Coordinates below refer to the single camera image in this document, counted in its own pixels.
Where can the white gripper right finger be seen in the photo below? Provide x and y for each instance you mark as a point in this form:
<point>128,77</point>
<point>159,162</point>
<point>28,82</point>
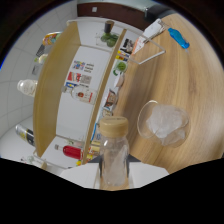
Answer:
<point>148,173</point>

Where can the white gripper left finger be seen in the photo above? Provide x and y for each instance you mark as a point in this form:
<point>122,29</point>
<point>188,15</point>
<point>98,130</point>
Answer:
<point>81,174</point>

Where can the clear bottle orange cap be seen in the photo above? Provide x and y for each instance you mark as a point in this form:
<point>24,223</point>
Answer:
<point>114,156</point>

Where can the white milk bottle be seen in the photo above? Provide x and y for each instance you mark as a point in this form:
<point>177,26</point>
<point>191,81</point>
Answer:
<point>27,87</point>

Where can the blue liquid bottle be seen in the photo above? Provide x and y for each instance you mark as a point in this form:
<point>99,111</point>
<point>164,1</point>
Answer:
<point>179,38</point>

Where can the clear glass with ice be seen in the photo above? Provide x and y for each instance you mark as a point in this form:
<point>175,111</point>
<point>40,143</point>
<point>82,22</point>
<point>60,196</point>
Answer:
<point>165,125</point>

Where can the black silver tall can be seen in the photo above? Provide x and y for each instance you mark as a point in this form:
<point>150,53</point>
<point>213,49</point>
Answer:
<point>25,135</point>

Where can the clear bottle red label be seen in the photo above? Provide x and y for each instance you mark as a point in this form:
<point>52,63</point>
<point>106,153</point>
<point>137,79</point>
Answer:
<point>84,95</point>

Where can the yellow printed can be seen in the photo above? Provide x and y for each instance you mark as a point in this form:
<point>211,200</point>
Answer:
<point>51,39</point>

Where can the glass jar of limes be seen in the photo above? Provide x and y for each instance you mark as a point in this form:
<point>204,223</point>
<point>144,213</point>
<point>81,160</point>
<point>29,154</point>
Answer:
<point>110,36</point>

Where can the brown door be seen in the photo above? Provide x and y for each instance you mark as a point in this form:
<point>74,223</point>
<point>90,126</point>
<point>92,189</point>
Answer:
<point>113,11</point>

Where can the white frame wooden shelf rack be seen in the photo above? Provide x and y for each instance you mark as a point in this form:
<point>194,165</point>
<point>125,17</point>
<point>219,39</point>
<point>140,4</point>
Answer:
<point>50,100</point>

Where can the red wall poster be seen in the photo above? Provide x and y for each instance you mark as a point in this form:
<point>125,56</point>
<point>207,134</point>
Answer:
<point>74,77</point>

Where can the multicolour wall poster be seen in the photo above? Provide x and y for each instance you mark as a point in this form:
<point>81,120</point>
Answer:
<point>79,65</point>

